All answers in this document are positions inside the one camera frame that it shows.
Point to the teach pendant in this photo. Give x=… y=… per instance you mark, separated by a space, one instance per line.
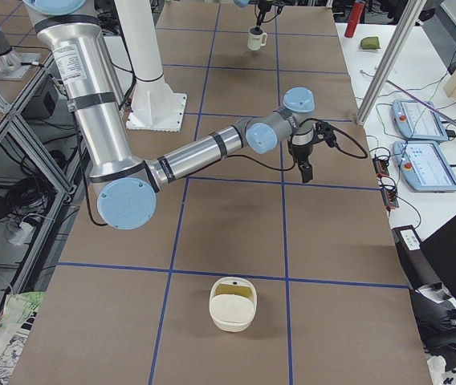
x=423 y=166
x=417 y=122

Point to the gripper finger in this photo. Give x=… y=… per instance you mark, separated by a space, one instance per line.
x=306 y=172
x=258 y=24

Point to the near teach pendant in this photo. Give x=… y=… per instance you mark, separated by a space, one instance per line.
x=423 y=166

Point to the red cylinder bottle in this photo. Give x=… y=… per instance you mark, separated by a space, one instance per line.
x=354 y=18

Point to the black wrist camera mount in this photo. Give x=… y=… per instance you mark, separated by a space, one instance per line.
x=325 y=132

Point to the patterned cloth bag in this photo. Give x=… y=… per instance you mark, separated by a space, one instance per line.
x=16 y=320

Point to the far teach pendant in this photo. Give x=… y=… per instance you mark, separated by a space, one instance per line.
x=417 y=122

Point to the aluminium frame rack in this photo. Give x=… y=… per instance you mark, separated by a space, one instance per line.
x=41 y=165

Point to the aluminium frame post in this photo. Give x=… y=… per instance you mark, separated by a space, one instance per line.
x=406 y=23

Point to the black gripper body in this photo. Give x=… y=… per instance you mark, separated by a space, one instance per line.
x=301 y=154
x=260 y=16

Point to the black white device box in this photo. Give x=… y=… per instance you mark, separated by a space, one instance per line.
x=416 y=267

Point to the white basket with handle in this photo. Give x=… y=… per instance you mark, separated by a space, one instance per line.
x=233 y=304

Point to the white HOME mug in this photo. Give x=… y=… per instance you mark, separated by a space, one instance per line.
x=257 y=38

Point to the black orange adapter board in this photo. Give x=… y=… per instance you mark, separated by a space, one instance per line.
x=381 y=167

